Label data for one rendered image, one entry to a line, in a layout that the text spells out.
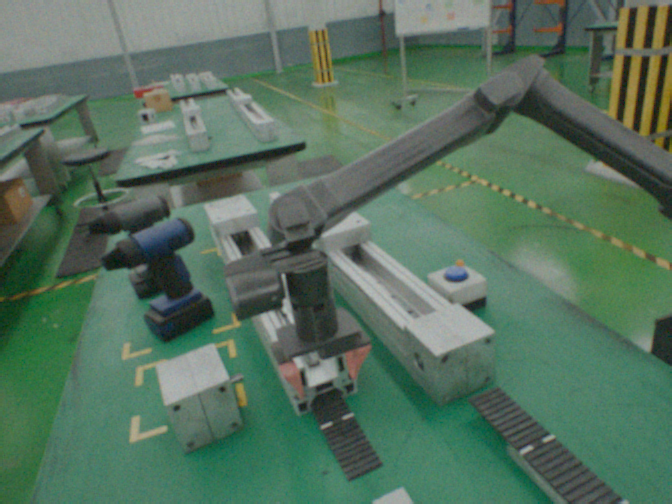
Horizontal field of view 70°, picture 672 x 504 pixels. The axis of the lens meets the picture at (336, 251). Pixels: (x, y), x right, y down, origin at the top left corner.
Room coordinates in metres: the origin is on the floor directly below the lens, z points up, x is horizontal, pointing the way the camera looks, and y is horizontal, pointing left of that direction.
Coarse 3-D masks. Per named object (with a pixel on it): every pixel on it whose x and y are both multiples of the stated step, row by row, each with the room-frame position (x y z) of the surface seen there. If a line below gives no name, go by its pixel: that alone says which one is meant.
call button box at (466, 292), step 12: (432, 276) 0.79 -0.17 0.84; (444, 276) 0.78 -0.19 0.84; (468, 276) 0.76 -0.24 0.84; (480, 276) 0.76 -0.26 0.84; (432, 288) 0.78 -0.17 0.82; (444, 288) 0.74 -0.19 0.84; (456, 288) 0.73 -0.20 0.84; (468, 288) 0.74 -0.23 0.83; (480, 288) 0.75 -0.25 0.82; (456, 300) 0.73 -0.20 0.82; (468, 300) 0.74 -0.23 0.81; (480, 300) 0.75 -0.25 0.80
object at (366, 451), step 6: (366, 444) 0.47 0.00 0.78; (354, 450) 0.46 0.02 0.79; (360, 450) 0.46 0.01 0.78; (366, 450) 0.46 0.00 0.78; (372, 450) 0.46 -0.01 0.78; (342, 456) 0.45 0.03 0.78; (348, 456) 0.45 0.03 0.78; (354, 456) 0.45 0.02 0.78; (360, 456) 0.45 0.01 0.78; (366, 456) 0.45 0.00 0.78; (342, 462) 0.44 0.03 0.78; (348, 462) 0.44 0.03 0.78; (354, 462) 0.44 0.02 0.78; (342, 468) 0.44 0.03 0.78
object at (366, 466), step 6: (372, 456) 0.45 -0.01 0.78; (378, 456) 0.44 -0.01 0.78; (360, 462) 0.44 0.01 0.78; (366, 462) 0.44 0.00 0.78; (372, 462) 0.44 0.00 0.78; (378, 462) 0.44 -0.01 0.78; (348, 468) 0.43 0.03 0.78; (354, 468) 0.43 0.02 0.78; (360, 468) 0.43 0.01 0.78; (366, 468) 0.43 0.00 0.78; (372, 468) 0.43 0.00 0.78; (348, 474) 0.42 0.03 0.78; (354, 474) 0.42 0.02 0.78; (360, 474) 0.42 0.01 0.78; (348, 480) 0.42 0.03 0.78
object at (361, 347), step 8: (336, 344) 0.50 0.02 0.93; (344, 344) 0.50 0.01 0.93; (352, 344) 0.50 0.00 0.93; (360, 344) 0.51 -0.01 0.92; (368, 344) 0.51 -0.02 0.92; (320, 352) 0.49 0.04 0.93; (328, 352) 0.49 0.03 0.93; (336, 352) 0.50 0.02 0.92; (344, 352) 0.50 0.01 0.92; (352, 352) 0.55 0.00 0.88; (360, 352) 0.51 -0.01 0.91; (368, 352) 0.51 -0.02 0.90; (352, 360) 0.54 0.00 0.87; (360, 360) 0.51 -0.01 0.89; (352, 368) 0.53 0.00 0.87; (352, 376) 0.53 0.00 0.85
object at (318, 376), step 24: (216, 240) 1.20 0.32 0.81; (240, 240) 1.11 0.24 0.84; (264, 240) 1.02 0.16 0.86; (288, 312) 0.74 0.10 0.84; (264, 336) 0.69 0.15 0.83; (312, 360) 0.60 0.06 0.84; (336, 360) 0.57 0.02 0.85; (288, 384) 0.56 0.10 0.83; (312, 384) 0.56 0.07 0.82; (336, 384) 0.56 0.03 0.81
